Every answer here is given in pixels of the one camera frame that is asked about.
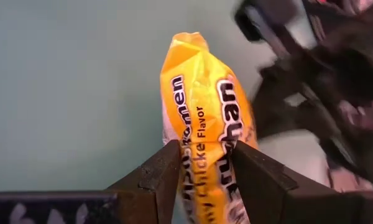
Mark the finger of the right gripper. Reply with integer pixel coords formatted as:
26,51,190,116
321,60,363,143
234,0,318,60

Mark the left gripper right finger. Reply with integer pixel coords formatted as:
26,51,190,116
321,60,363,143
231,140,299,224

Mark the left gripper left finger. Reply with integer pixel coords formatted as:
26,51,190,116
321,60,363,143
107,139,183,224

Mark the yellow Maruchan noodle pack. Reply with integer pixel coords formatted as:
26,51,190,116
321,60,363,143
159,30,259,224

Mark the green table mat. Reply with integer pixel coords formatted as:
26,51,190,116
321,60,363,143
0,0,373,200

